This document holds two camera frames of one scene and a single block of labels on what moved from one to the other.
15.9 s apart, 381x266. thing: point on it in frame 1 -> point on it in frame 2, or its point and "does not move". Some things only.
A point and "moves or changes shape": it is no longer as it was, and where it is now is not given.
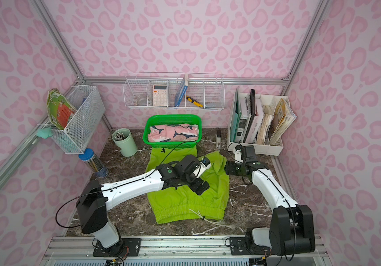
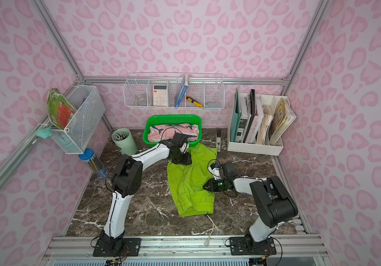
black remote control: x=219 y=141 does not move
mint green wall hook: x=44 y=133 does not move
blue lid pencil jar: x=94 y=163 does not move
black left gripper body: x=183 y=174 -> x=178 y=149
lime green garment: x=180 y=204 moves or changes shape
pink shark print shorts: x=173 y=132 does not move
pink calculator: x=160 y=95 does not move
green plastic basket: x=160 y=119 does not move
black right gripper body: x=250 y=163 -> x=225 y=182
